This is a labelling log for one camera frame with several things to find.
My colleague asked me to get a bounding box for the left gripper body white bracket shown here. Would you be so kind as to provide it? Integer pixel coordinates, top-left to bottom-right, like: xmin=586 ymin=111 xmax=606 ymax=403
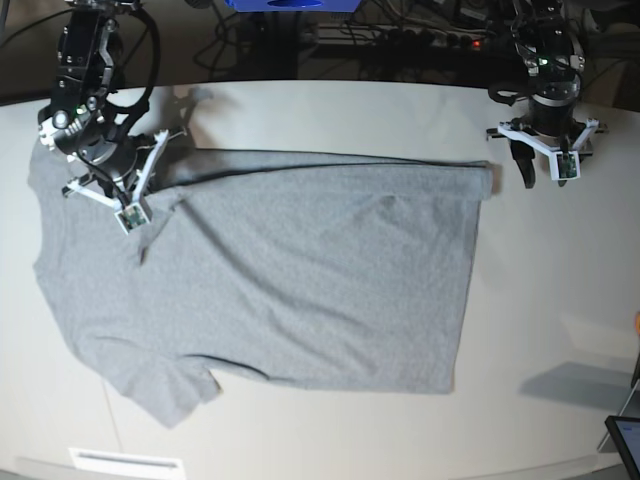
xmin=486 ymin=117 xmax=609 ymax=181

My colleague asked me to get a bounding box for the tablet with black frame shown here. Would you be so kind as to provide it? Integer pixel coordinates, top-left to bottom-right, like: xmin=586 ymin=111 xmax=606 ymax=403
xmin=605 ymin=416 xmax=639 ymax=480

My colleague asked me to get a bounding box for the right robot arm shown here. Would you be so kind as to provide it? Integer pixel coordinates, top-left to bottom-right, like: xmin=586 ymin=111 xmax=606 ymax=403
xmin=38 ymin=1 xmax=185 ymax=233

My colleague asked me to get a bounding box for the power strip with red light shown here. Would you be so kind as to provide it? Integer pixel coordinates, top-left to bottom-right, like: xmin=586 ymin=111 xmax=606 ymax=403
xmin=403 ymin=27 xmax=491 ymax=51

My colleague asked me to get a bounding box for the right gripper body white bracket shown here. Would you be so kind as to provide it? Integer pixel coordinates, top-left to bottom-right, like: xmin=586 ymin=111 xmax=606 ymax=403
xmin=62 ymin=129 xmax=170 ymax=235

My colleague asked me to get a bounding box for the grey T-shirt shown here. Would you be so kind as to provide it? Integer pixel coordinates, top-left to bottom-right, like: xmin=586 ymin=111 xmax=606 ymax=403
xmin=28 ymin=145 xmax=493 ymax=427

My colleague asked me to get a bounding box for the white label strip on table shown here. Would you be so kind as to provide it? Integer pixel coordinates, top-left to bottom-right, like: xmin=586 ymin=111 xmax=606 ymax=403
xmin=69 ymin=448 xmax=186 ymax=479

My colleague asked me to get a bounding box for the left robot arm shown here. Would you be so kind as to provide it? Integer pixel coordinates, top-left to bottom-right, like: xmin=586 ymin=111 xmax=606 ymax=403
xmin=486 ymin=1 xmax=608 ymax=189

